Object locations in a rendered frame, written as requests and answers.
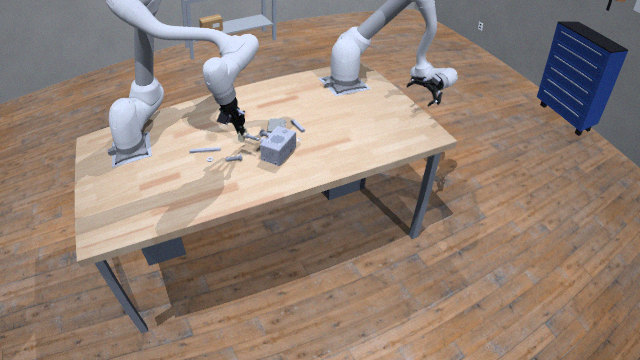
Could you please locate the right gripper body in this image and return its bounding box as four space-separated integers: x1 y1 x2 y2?
220 97 240 115

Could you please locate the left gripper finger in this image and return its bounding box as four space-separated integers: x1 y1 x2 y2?
406 76 432 87
427 85 443 107

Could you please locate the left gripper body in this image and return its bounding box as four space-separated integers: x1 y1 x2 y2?
426 79 444 92

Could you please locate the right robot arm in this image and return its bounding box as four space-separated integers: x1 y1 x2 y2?
106 0 259 163

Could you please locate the grey camshaft with gear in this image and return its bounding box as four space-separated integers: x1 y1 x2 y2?
237 127 260 142

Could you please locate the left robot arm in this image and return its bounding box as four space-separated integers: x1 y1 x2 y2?
323 0 458 93

